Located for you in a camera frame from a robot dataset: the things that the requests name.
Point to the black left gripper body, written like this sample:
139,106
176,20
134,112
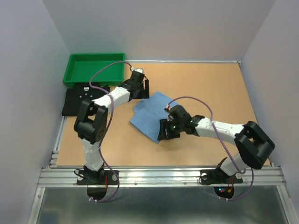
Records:
138,88

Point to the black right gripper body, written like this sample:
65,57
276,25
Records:
174,126

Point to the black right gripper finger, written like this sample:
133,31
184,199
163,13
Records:
163,130
173,135

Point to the light blue long sleeve shirt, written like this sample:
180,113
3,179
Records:
148,113

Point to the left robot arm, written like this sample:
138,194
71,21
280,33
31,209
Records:
94,117

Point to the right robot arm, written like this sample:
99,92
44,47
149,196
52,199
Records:
253,144

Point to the green plastic tray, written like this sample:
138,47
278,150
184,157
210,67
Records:
81,68

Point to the folded black shirt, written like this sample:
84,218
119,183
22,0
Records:
76,95

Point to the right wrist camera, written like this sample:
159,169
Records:
169,111

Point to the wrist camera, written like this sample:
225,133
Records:
169,111
140,70

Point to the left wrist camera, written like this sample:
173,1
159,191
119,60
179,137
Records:
140,70

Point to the aluminium mounting rail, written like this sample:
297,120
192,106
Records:
131,177

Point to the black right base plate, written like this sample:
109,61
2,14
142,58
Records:
217,176

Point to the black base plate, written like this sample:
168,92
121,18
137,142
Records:
102,177
217,176

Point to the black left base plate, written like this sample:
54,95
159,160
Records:
102,177

